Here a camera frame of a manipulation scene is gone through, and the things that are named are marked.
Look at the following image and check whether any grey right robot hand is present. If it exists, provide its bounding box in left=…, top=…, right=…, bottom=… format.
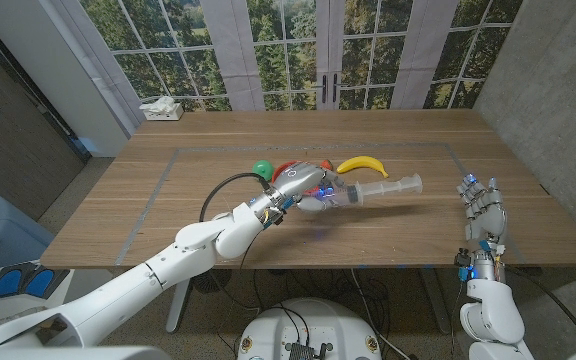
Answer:
left=456, top=173, right=509, bottom=248

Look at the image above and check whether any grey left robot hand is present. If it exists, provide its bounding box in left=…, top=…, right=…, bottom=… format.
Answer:
left=250, top=160, right=349, bottom=222

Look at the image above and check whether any large clear plastic syringe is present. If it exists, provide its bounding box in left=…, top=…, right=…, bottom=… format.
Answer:
left=317, top=173, right=424, bottom=209

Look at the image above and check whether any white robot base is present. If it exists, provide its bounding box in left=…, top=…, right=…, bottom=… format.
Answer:
left=237, top=298, right=382, bottom=360

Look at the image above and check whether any red bowl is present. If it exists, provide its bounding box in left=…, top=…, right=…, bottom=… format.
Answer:
left=271, top=160, right=322, bottom=197

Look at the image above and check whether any green toy apple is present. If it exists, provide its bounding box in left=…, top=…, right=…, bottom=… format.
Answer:
left=252, top=159, right=275, bottom=182

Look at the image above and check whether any yellow toy banana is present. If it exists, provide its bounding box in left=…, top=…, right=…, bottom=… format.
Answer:
left=336, top=155, right=390, bottom=179

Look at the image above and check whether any printed window forest backdrop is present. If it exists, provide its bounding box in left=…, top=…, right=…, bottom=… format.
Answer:
left=77, top=0, right=524, bottom=112

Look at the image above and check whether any black round disc object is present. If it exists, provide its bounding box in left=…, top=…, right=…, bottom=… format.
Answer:
left=192, top=272, right=233, bottom=294

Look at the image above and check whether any white tissue box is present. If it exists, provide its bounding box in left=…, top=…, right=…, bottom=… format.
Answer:
left=139, top=96, right=185, bottom=122

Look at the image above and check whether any black and blue foot pedal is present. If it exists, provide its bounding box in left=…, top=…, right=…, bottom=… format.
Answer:
left=0, top=260, right=72, bottom=300

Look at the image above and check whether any blue plastic bin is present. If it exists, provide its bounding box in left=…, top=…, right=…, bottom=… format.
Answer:
left=0, top=193, right=55, bottom=275

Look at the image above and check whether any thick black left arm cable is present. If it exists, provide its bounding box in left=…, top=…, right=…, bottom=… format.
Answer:
left=198, top=172, right=273, bottom=224

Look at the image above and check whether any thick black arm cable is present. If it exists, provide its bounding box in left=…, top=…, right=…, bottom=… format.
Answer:
left=198, top=172, right=273, bottom=224
left=505, top=266, right=576, bottom=349

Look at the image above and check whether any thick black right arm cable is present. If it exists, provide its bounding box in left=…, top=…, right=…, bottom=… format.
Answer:
left=505, top=266, right=576, bottom=349

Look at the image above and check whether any thin black left wrist cable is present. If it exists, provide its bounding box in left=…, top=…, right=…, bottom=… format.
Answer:
left=216, top=227, right=265, bottom=351

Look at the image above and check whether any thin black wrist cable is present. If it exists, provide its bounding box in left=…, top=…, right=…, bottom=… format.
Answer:
left=449, top=278, right=465, bottom=359
left=216, top=227, right=265, bottom=351

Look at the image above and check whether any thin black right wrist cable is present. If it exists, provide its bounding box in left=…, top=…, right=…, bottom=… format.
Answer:
left=449, top=278, right=465, bottom=359

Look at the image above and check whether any white floor cable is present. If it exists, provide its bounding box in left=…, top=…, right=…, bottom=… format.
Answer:
left=350, top=268, right=412, bottom=360

